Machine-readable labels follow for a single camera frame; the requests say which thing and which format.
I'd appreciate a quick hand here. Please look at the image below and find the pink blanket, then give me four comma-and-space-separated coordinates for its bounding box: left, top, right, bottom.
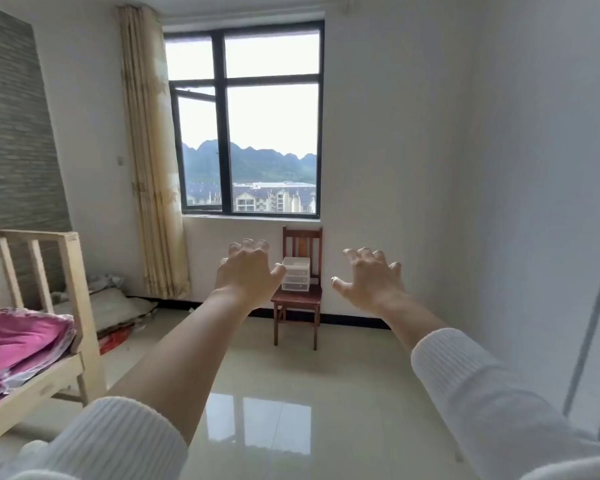
0, 308, 77, 401

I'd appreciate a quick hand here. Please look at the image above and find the red bag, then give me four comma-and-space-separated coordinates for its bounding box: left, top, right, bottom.
99, 327, 132, 355

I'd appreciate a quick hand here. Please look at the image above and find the clear plastic drawer organizer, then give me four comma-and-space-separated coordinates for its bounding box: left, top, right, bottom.
281, 257, 311, 292

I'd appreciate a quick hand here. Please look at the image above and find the person's left forearm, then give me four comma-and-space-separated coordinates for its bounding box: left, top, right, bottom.
0, 287, 255, 480

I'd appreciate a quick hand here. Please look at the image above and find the dark framed window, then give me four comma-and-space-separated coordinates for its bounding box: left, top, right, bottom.
162, 20, 326, 219

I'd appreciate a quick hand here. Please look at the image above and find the light wooden bed frame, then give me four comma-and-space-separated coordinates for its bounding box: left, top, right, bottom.
0, 221, 107, 449

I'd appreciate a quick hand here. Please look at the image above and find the beige patterned curtain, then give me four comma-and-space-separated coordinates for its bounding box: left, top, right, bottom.
116, 5, 191, 299

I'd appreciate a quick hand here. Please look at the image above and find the person's left hand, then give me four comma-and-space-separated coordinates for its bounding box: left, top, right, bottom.
214, 238, 287, 311

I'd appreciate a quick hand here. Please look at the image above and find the person's right hand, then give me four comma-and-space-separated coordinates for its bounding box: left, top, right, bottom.
331, 247, 407, 316

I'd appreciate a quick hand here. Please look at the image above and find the person's right forearm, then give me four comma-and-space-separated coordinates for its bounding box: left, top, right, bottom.
379, 294, 600, 480

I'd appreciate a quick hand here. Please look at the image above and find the grey folded mat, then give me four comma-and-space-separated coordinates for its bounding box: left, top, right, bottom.
51, 275, 159, 340

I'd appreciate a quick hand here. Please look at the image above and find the brown wooden chair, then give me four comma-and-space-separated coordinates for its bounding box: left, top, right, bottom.
270, 226, 324, 351

